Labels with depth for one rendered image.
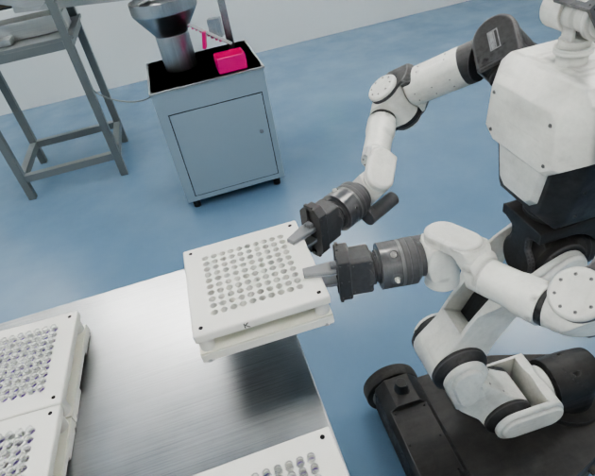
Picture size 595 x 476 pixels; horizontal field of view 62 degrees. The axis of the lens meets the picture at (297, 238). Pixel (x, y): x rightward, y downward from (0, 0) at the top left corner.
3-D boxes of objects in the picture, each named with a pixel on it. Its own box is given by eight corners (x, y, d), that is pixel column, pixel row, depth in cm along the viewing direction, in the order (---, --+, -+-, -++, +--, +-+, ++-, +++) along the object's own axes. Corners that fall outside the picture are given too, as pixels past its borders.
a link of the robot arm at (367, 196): (343, 179, 105) (374, 156, 110) (323, 202, 114) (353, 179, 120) (378, 219, 104) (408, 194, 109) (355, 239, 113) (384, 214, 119)
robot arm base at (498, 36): (488, 74, 116) (530, 36, 110) (517, 110, 110) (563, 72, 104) (456, 46, 106) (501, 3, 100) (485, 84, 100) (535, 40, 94)
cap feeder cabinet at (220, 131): (190, 212, 302) (148, 95, 256) (182, 170, 347) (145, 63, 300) (287, 185, 310) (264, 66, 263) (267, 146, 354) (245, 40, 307)
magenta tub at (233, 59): (219, 76, 262) (215, 59, 257) (216, 69, 272) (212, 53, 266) (248, 68, 264) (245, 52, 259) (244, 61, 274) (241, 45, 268)
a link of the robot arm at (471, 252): (416, 269, 94) (475, 300, 84) (416, 229, 89) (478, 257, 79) (440, 256, 97) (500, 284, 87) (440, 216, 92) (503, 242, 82)
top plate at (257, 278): (297, 227, 106) (295, 219, 104) (331, 303, 86) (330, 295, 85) (185, 258, 103) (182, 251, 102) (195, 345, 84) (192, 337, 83)
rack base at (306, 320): (299, 245, 109) (298, 236, 107) (334, 322, 90) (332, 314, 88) (192, 276, 106) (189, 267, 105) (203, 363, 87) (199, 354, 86)
